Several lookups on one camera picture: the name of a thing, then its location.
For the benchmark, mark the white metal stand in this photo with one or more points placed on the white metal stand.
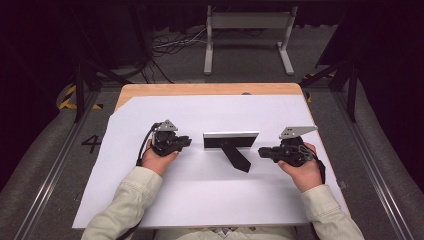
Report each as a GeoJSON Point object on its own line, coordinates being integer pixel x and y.
{"type": "Point", "coordinates": [248, 21]}

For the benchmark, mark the person's torso clothing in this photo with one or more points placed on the person's torso clothing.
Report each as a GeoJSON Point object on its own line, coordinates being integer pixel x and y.
{"type": "Point", "coordinates": [226, 232]}

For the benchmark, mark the silver picture frame black back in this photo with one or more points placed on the silver picture frame black back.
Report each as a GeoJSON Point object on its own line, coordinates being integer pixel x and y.
{"type": "Point", "coordinates": [230, 143]}

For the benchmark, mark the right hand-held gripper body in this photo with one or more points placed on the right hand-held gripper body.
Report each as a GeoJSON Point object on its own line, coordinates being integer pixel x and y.
{"type": "Point", "coordinates": [293, 146]}

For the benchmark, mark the person's right hand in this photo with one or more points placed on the person's right hand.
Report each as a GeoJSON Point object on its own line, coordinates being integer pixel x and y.
{"type": "Point", "coordinates": [305, 175]}

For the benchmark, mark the person's left hand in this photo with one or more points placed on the person's left hand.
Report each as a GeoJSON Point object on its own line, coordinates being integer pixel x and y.
{"type": "Point", "coordinates": [156, 161]}

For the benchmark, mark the metal floor rail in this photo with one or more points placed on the metal floor rail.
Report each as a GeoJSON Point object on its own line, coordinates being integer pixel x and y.
{"type": "Point", "coordinates": [373, 166]}
{"type": "Point", "coordinates": [56, 166]}

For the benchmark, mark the black metal stand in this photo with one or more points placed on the black metal stand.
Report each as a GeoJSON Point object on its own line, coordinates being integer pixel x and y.
{"type": "Point", "coordinates": [83, 76]}
{"type": "Point", "coordinates": [346, 80]}

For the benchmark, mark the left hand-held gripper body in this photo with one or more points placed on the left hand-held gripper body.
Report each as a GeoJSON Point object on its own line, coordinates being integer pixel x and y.
{"type": "Point", "coordinates": [165, 140]}

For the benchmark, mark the white paper sheet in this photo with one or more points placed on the white paper sheet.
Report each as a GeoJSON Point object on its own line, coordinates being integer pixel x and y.
{"type": "Point", "coordinates": [206, 200]}

